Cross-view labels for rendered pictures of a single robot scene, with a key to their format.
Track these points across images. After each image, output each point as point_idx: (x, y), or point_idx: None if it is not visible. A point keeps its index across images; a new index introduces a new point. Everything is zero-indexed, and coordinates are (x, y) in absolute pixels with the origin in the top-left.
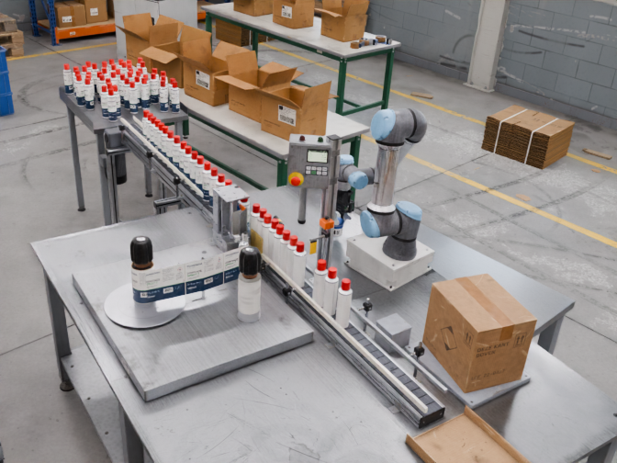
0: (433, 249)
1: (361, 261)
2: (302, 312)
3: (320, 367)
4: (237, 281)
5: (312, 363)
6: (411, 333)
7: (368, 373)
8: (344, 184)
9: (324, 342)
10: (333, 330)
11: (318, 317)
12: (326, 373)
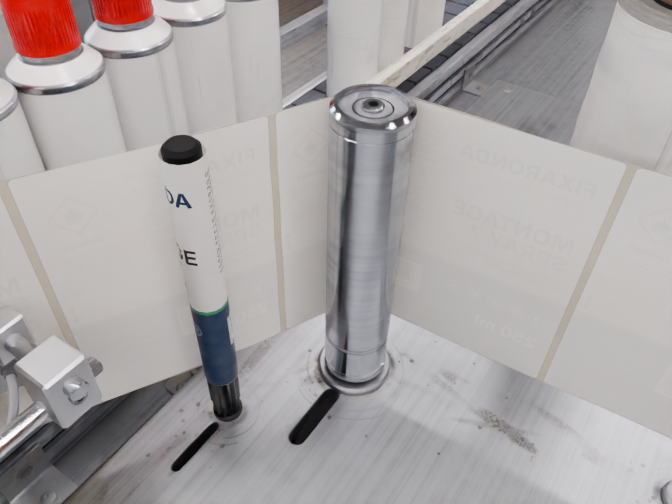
0: None
1: (3, 58)
2: None
3: (574, 85)
4: (369, 395)
5: (578, 99)
6: (308, 3)
7: (534, 9)
8: None
9: (470, 100)
10: (454, 51)
11: (419, 87)
12: (585, 74)
